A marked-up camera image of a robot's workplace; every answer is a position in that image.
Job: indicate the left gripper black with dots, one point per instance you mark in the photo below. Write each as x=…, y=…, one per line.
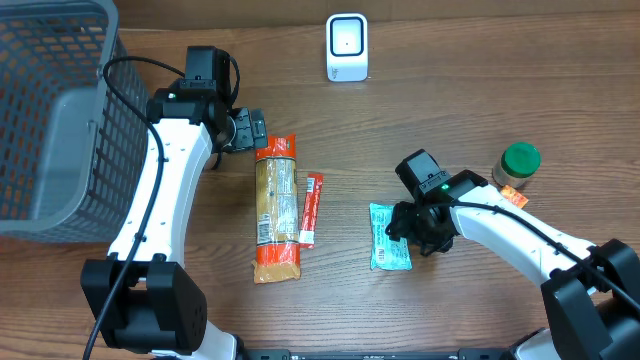
x=251, y=130

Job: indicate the green lid jar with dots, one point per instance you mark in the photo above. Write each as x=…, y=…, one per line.
x=517, y=164

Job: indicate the grey plastic shopping basket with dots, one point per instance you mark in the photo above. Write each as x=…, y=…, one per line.
x=71, y=152

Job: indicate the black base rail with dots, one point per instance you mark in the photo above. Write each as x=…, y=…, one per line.
x=461, y=354

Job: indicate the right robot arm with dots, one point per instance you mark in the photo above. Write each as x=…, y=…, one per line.
x=590, y=292

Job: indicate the orange spaghetti pasta packet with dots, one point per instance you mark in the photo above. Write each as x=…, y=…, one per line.
x=277, y=256

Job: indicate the white barcode scanner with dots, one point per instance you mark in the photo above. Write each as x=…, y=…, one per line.
x=347, y=57

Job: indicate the red stick sachet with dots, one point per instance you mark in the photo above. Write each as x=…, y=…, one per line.
x=315, y=183

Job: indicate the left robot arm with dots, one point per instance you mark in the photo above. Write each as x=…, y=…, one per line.
x=141, y=296

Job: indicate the teal tissue packet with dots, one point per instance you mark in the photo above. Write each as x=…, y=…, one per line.
x=387, y=254

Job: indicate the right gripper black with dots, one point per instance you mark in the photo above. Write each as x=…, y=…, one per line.
x=398, y=230

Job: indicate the small orange carton box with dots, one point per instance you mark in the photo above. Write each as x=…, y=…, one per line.
x=514, y=196

